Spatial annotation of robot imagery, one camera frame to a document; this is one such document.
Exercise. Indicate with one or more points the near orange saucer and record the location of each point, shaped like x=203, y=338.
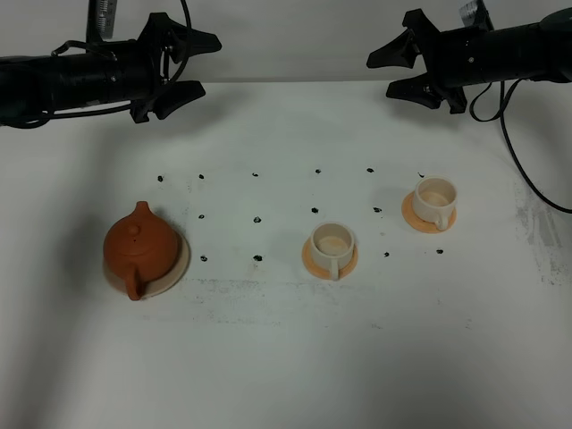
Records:
x=321, y=273

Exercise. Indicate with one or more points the beige round teapot coaster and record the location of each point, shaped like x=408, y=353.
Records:
x=162, y=284

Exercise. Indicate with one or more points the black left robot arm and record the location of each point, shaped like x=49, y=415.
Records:
x=94, y=77

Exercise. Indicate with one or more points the orange saucer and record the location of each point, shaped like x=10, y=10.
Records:
x=321, y=273
x=413, y=219

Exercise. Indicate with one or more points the brown clay teapot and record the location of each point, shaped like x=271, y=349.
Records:
x=141, y=248

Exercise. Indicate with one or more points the white teacup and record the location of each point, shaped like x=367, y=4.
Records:
x=332, y=246
x=434, y=201

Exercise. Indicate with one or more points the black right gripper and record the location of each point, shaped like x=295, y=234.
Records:
x=443, y=53

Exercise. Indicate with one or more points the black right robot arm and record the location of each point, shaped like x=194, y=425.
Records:
x=475, y=54

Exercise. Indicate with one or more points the far white teacup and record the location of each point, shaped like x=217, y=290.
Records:
x=434, y=201

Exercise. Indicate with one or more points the far orange saucer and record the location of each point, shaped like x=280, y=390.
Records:
x=413, y=219

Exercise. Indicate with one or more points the near white teacup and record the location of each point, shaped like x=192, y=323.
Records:
x=332, y=246

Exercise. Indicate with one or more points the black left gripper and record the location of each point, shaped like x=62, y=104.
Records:
x=142, y=65

